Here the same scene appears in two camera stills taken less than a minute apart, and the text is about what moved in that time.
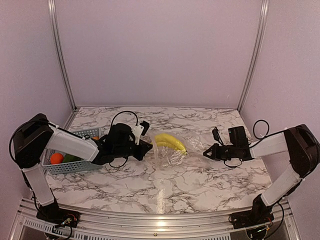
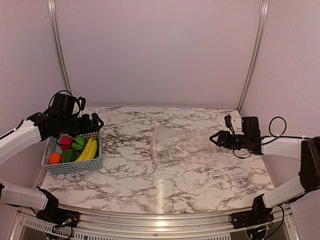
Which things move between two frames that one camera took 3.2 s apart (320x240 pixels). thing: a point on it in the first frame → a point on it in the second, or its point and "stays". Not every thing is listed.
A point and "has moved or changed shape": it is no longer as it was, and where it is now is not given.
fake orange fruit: x=56 y=158 stays
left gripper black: x=144 y=148 → x=86 y=128
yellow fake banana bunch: x=167 y=140 has moved or changed shape
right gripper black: x=215 y=154 → x=223 y=135
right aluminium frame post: x=264 y=15 stays
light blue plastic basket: x=77 y=167 stays
